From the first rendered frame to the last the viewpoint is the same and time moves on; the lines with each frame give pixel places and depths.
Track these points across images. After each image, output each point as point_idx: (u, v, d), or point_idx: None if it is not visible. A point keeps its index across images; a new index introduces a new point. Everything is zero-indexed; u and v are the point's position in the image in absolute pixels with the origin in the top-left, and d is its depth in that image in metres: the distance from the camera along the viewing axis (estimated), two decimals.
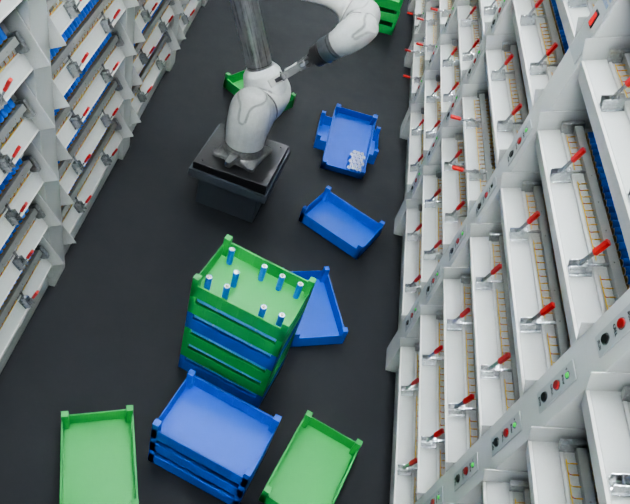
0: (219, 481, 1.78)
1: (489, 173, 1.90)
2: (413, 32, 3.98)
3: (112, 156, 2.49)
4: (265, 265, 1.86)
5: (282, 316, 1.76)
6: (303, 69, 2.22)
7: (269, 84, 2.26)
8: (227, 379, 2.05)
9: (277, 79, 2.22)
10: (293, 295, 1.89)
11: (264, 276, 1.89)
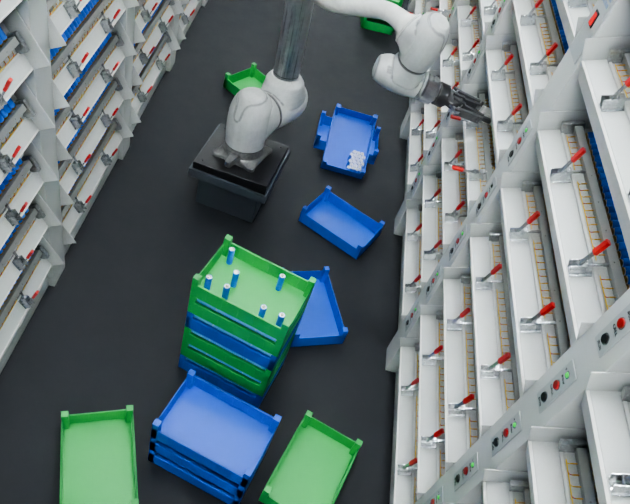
0: (219, 481, 1.78)
1: (489, 173, 1.90)
2: None
3: (112, 156, 2.49)
4: (490, 128, 2.07)
5: (282, 316, 1.76)
6: (463, 101, 2.00)
7: None
8: (227, 379, 2.05)
9: (486, 121, 2.02)
10: None
11: None
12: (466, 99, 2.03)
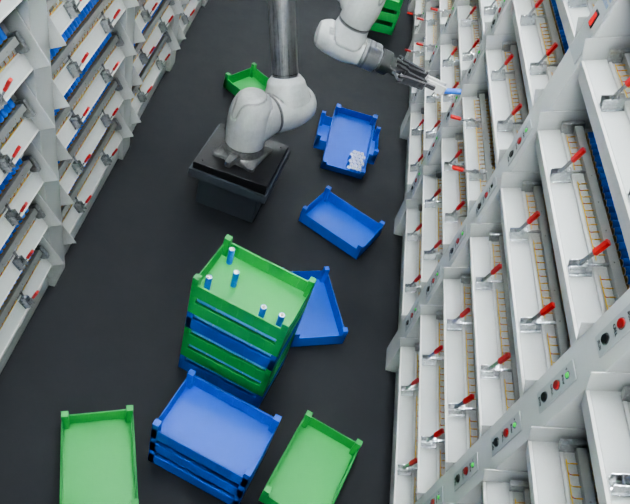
0: (219, 481, 1.78)
1: (489, 173, 1.90)
2: (413, 32, 3.98)
3: (112, 156, 2.49)
4: (490, 128, 2.07)
5: (282, 316, 1.76)
6: (406, 68, 1.99)
7: (444, 91, 2.03)
8: (227, 379, 2.05)
9: (430, 88, 2.01)
10: None
11: None
12: (410, 67, 2.01)
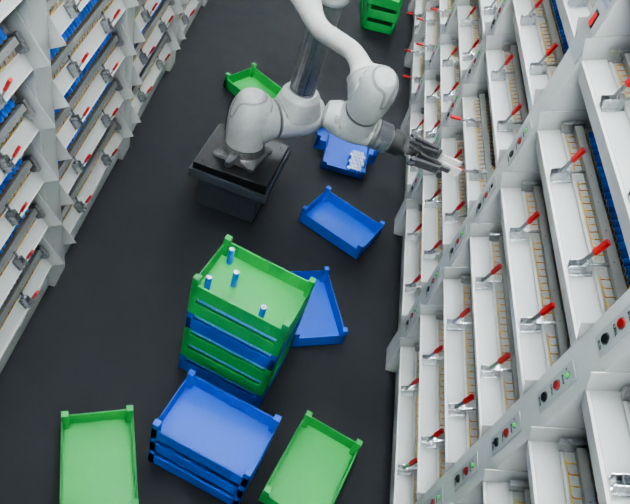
0: (219, 481, 1.78)
1: (489, 173, 1.90)
2: (413, 32, 3.98)
3: (112, 156, 2.49)
4: (490, 128, 2.07)
5: (490, 116, 2.12)
6: None
7: (458, 165, 1.93)
8: (227, 379, 2.05)
9: (445, 156, 1.93)
10: None
11: None
12: (419, 159, 1.89)
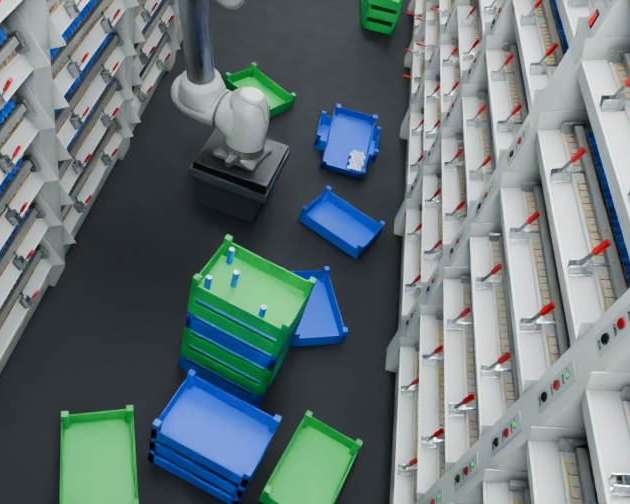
0: (219, 481, 1.78)
1: None
2: (413, 32, 3.98)
3: (112, 156, 2.49)
4: None
5: None
6: None
7: None
8: (227, 379, 2.05)
9: None
10: None
11: None
12: None
